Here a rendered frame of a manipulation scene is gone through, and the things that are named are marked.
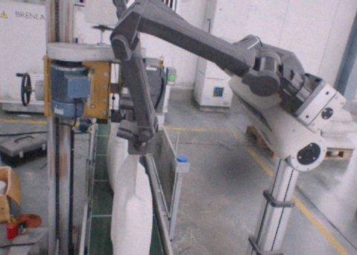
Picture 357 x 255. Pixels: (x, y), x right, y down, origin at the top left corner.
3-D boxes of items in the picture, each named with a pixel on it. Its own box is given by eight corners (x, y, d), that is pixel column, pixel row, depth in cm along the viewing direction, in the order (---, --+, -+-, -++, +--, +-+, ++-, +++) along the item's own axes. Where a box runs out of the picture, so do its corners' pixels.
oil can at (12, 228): (15, 244, 221) (13, 216, 213) (3, 245, 219) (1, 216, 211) (21, 230, 235) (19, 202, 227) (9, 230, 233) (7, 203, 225)
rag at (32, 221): (38, 232, 235) (38, 227, 234) (10, 233, 231) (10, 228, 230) (43, 213, 255) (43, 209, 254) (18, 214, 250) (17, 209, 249)
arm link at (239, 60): (116, 4, 73) (129, -18, 80) (105, 48, 84) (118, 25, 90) (287, 82, 81) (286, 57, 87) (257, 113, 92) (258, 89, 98)
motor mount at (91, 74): (92, 108, 153) (94, 74, 147) (77, 106, 151) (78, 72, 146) (95, 92, 179) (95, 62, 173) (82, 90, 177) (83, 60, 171)
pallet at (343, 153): (350, 159, 446) (353, 150, 440) (272, 158, 413) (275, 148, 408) (313, 136, 519) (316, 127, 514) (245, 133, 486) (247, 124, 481)
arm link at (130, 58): (127, 39, 80) (138, 14, 87) (105, 37, 81) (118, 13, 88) (153, 144, 113) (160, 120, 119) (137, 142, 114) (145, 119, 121)
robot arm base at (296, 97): (308, 74, 93) (281, 108, 95) (291, 58, 90) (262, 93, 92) (327, 82, 85) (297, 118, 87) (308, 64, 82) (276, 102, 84)
